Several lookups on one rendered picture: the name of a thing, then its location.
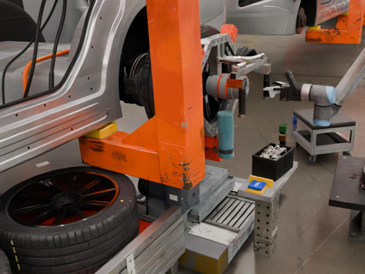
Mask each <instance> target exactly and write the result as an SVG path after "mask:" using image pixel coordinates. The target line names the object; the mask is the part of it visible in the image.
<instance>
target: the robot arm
mask: <svg viewBox="0 0 365 274"><path fill-rule="evenodd" d="M284 74H285V77H286V78H287V80H288V82H289V83H284V82H273V83H272V84H275V85H277V86H275V87H266V88H264V89H263V90H268V91H269V94H270V97H271V98H273V97H274V96H275V94H279V93H280V100H281V101H299V102H300V101H301V100H303V101H313V102H314V109H313V119H312V120H313V124H314V125H316V126H323V127H325V126H329V125H330V119H331V118H332V117H333V116H335V115H336V114H337V113H338V112H339V110H340V108H341V107H342V105H343V103H344V102H345V101H346V100H347V98H348V97H349V96H350V94H351V93H352V92H353V91H354V89H355V88H356V87H357V85H358V84H359V82H360V81H361V80H362V79H363V77H364V76H365V48H364V49H363V51H362V52H361V54H360V55H359V56H358V57H357V59H356V60H355V62H354V63H353V64H352V66H351V67H350V69H349V70H348V71H347V73H346V74H345V75H344V77H343V78H342V80H341V81H340V82H339V83H338V85H337V86H336V88H334V87H333V86H328V85H327V86H325V85H313V84H303V85H301V86H300V87H299V86H298V84H297V82H296V80H295V78H294V76H293V74H292V72H291V70H288V71H286V72H285V73H284ZM284 98H285V99H286V100H282V99H284Z"/></svg>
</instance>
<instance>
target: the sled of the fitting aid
mask: <svg viewBox="0 0 365 274"><path fill-rule="evenodd" d="M234 187H235V176H230V175H229V176H228V177H227V178H226V179H225V180H224V181H223V182H222V183H220V185H219V186H218V187H216V188H215V189H214V191H213V192H212V193H210V194H209V195H208V196H207V197H206V198H205V199H204V200H203V201H202V202H201V203H197V202H196V204H195V205H194V206H192V209H191V210H190V211H189V212H188V213H187V220H188V221H192V222H195V223H200V222H201V221H202V220H203V219H204V218H205V217H206V216H207V215H208V214H209V213H210V212H211V211H212V210H213V209H214V207H215V206H216V205H217V204H218V203H219V202H220V201H221V200H222V199H223V198H224V197H225V196H226V195H227V194H228V193H229V192H230V191H231V190H232V189H233V188H234Z"/></svg>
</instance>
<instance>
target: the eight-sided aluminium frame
mask: <svg viewBox="0 0 365 274"><path fill-rule="evenodd" d="M223 42H224V53H225V54H226V56H235V54H236V52H237V49H236V47H235V45H234V43H233V41H232V40H231V36H230V35H229V34H217V35H213V36H210V37H208V38H204V39H201V47H202V48H203V50H204V52H205V54H204V57H203V59H202V72H203V69H204V66H205V64H206V61H207V58H208V56H209V53H210V51H211V48H212V47H213V46H216V45H217V44H222V43H223ZM234 66H235V65H232V64H229V74H230V73H232V68H233V67H234ZM231 101H232V102H231ZM237 102H238V99H236V100H231V99H226V101H225V105H224V108H223V110H230V111H232V112H233V113H234V111H235V108H236V105H237ZM230 104H231V105H230ZM229 107H230V108H229ZM216 134H217V120H216V121H215V122H213V123H212V124H209V123H208V122H207V120H206V119H205V118H204V135H205V136H211V137H213V136H216Z"/></svg>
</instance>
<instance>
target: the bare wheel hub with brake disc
mask: <svg viewBox="0 0 365 274"><path fill-rule="evenodd" d="M146 56H147V53H143V54H141V55H140V56H138V57H137V58H136V60H135V61H134V63H133V65H132V67H131V71H130V77H129V78H131V79H133V77H134V75H136V74H140V75H141V76H142V74H143V69H144V68H143V67H144V62H145V59H146ZM132 97H133V98H134V100H135V101H136V102H137V103H138V104H140V105H144V104H143V99H142V96H140V97H139V96H136V95H132Z"/></svg>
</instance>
